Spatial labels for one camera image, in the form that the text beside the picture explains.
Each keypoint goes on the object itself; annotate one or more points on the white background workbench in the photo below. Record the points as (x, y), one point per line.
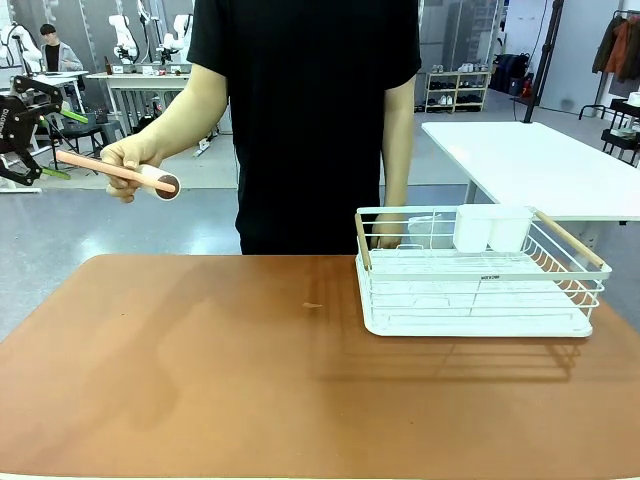
(140, 77)

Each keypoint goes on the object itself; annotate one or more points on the person's left hand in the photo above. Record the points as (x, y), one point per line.
(385, 232)

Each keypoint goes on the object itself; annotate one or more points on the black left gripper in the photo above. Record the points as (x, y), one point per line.
(17, 122)

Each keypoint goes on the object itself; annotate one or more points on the white cutlery holder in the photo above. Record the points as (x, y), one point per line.
(492, 227)

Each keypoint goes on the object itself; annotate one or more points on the person's right forearm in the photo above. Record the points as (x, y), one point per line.
(192, 112)

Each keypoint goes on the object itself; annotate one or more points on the orange jacket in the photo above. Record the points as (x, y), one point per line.
(619, 50)

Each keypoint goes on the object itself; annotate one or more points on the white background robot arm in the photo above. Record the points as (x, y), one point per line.
(175, 37)
(122, 37)
(17, 45)

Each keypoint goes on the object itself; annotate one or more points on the black cart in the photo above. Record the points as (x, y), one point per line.
(622, 132)

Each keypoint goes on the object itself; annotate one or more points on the background seated person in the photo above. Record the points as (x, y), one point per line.
(57, 52)

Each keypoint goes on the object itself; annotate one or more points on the person's left forearm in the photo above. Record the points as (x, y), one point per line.
(399, 150)

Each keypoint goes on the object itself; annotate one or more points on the white plastic bag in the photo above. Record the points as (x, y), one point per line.
(425, 230)

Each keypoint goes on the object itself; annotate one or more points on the person's black T-shirt torso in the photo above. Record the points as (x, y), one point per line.
(310, 125)

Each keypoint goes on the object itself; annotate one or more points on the white table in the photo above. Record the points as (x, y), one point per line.
(540, 165)

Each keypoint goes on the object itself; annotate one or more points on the black coat rack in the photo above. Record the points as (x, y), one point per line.
(595, 107)

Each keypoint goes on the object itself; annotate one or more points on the red fire extinguisher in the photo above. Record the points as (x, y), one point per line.
(527, 89)

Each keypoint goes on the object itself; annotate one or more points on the person's right hand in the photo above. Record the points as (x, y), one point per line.
(132, 152)

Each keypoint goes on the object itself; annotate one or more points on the dark backpack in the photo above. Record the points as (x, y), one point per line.
(510, 72)

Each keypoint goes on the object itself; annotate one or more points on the white background desk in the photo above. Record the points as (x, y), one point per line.
(60, 76)

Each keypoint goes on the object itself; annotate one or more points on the grey stool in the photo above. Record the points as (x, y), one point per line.
(110, 130)

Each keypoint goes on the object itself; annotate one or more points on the wooden shoe rack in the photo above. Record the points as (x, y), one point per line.
(457, 91)

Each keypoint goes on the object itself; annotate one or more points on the white drip tray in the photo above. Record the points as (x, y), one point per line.
(475, 325)

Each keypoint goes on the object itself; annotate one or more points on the olive green jacket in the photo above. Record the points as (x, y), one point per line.
(602, 45)

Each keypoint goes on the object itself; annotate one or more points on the black pole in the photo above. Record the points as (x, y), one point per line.
(542, 60)

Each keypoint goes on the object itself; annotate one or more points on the brown bottle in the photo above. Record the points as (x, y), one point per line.
(107, 65)

